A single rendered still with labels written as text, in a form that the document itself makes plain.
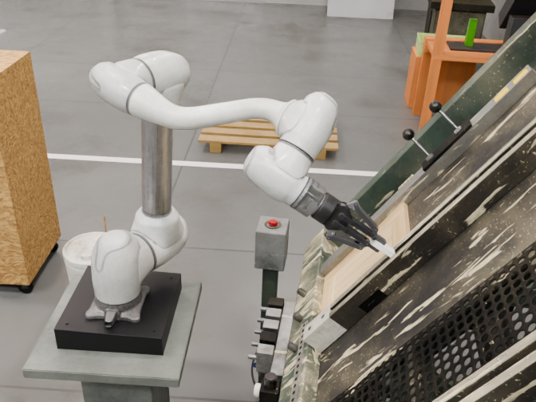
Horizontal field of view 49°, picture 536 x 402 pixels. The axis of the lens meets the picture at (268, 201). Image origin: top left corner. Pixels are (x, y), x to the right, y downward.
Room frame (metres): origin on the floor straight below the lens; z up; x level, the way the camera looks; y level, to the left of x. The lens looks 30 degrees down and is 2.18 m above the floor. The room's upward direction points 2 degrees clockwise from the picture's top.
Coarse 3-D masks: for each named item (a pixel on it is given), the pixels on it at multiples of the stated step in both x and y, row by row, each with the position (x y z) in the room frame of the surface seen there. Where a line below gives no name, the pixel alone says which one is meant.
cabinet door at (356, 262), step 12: (396, 216) 1.61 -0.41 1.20; (384, 228) 1.61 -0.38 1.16; (396, 228) 1.54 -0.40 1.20; (408, 228) 1.51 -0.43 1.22; (396, 240) 1.48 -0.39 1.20; (360, 252) 1.61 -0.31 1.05; (372, 252) 1.54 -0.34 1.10; (348, 264) 1.61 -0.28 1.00; (360, 264) 1.55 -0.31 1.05; (372, 264) 1.48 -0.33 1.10; (336, 276) 1.62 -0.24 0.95; (348, 276) 1.55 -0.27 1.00; (360, 276) 1.48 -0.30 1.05; (324, 288) 1.61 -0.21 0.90; (336, 288) 1.55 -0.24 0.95; (324, 300) 1.54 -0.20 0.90
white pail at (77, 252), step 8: (104, 216) 2.68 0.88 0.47; (104, 224) 2.68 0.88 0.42; (96, 232) 2.67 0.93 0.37; (104, 232) 2.67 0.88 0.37; (72, 240) 2.59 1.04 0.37; (80, 240) 2.60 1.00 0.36; (88, 240) 2.60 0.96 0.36; (96, 240) 2.61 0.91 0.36; (64, 248) 2.51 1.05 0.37; (72, 248) 2.52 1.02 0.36; (80, 248) 2.53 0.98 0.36; (88, 248) 2.53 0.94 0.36; (64, 256) 2.44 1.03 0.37; (72, 256) 2.45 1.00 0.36; (80, 256) 2.46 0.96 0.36; (88, 256) 2.43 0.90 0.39; (72, 264) 2.40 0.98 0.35; (80, 264) 2.38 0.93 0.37; (88, 264) 2.39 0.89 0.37; (72, 272) 2.41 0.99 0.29; (80, 272) 2.39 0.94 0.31
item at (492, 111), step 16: (512, 80) 1.66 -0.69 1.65; (528, 80) 1.62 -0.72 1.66; (496, 96) 1.67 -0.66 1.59; (512, 96) 1.62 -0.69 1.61; (480, 112) 1.66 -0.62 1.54; (496, 112) 1.63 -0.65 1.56; (480, 128) 1.63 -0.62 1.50; (464, 144) 1.63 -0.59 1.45; (448, 160) 1.64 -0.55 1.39; (416, 176) 1.67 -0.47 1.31; (432, 176) 1.64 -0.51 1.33; (400, 192) 1.67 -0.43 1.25; (416, 192) 1.65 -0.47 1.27; (384, 208) 1.68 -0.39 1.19; (336, 256) 1.69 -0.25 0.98
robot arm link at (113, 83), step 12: (132, 60) 1.64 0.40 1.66; (96, 72) 1.59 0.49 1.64; (108, 72) 1.57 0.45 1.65; (120, 72) 1.57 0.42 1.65; (132, 72) 1.58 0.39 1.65; (144, 72) 1.61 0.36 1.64; (96, 84) 1.57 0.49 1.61; (108, 84) 1.54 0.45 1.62; (120, 84) 1.53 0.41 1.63; (132, 84) 1.53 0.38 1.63; (108, 96) 1.53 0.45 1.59; (120, 96) 1.51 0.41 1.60; (120, 108) 1.52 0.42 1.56
